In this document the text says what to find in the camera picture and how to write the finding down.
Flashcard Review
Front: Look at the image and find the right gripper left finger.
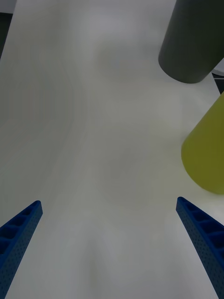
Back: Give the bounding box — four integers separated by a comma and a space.
0, 200, 44, 299

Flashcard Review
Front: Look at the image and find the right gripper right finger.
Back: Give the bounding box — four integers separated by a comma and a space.
175, 196, 224, 299

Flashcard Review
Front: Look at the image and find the yellow-green plastic bin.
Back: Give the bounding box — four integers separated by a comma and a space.
181, 92, 224, 195

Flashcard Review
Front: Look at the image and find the grey plastic bin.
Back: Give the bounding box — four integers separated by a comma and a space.
158, 0, 224, 85

